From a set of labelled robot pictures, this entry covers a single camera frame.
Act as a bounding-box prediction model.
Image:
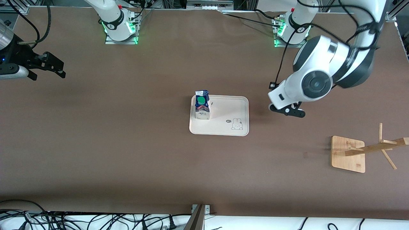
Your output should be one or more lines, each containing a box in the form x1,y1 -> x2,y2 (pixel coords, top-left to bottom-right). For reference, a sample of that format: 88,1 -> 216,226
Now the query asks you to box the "blue white milk carton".
194,90 -> 212,120

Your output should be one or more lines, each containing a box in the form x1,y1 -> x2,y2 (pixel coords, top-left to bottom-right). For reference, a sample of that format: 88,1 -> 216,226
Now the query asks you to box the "cream rabbit print tray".
189,95 -> 249,137

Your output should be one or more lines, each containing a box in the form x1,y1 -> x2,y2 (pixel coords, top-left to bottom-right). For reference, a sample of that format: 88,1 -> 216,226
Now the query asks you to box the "wooden cup stand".
331,123 -> 409,173

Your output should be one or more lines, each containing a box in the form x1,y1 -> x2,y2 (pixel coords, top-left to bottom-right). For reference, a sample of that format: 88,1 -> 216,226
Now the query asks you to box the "aluminium corner frame extrusion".
0,0 -> 30,15

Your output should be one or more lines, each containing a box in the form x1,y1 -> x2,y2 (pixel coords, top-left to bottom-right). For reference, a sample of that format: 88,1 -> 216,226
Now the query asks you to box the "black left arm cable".
268,0 -> 382,90

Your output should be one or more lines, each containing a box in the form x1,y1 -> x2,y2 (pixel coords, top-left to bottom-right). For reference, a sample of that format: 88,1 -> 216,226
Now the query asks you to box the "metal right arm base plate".
105,30 -> 139,45

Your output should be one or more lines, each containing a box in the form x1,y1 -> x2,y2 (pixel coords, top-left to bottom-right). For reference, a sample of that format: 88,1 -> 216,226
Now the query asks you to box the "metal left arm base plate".
273,35 -> 308,48

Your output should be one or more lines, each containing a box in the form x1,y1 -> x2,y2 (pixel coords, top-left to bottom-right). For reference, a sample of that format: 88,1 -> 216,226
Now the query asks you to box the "black base connector cable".
220,10 -> 283,29

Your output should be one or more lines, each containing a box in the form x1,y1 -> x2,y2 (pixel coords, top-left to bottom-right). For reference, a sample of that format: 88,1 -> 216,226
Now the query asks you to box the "grey aluminium frame rail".
187,0 -> 234,10

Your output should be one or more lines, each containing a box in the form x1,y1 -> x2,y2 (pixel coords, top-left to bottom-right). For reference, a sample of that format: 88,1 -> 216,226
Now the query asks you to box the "black looping floor cable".
0,200 -> 48,214

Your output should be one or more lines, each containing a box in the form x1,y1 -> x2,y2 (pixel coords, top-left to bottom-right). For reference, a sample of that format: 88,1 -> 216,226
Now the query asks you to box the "aluminium profile with bracket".
184,204 -> 211,230

